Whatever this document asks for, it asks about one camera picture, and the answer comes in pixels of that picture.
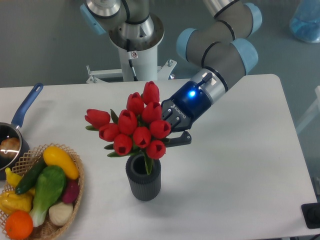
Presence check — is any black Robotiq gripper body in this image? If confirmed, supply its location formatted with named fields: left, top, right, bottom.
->
left=161, top=80, right=213, bottom=132

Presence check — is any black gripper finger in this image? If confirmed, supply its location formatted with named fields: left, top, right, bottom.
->
left=164, top=131, right=192, bottom=148

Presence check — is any red tulip bouquet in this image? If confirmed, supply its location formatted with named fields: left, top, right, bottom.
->
left=84, top=81, right=172, bottom=175

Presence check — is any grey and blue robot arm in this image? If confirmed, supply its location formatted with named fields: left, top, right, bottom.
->
left=80, top=0, right=262, bottom=147

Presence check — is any dark grey ribbed vase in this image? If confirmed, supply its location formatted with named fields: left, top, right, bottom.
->
left=125, top=154, right=162, bottom=201

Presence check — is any purple red radish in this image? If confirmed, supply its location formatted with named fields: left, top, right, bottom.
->
left=61, top=180, right=80, bottom=204

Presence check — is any yellow squash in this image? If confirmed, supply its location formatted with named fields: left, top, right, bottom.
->
left=43, top=145, right=80, bottom=180

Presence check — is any blue transparent water bottle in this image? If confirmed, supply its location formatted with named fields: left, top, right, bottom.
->
left=289, top=0, right=320, bottom=43

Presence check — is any green bok choy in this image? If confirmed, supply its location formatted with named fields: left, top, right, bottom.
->
left=29, top=165, right=67, bottom=228

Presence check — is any woven wicker basket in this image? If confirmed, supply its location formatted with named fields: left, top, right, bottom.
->
left=11, top=143, right=85, bottom=240

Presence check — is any black device at edge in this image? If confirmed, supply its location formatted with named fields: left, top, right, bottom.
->
left=301, top=202, right=320, bottom=229

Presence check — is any white garlic bulb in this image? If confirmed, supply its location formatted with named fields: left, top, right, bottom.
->
left=49, top=202, right=73, bottom=226

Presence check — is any dark green cucumber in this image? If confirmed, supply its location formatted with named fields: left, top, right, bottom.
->
left=15, top=158, right=47, bottom=195

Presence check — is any brown bread in pan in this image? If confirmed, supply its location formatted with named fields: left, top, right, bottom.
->
left=0, top=137, right=20, bottom=160

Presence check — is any orange fruit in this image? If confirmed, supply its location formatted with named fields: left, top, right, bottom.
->
left=4, top=210, right=34, bottom=240

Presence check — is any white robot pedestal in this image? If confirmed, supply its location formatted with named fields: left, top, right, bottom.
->
left=86, top=46, right=178, bottom=84

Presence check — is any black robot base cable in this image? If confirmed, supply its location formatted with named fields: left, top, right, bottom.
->
left=125, top=38, right=139, bottom=82

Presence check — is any blue handled saucepan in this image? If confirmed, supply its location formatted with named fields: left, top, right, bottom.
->
left=0, top=83, right=44, bottom=181

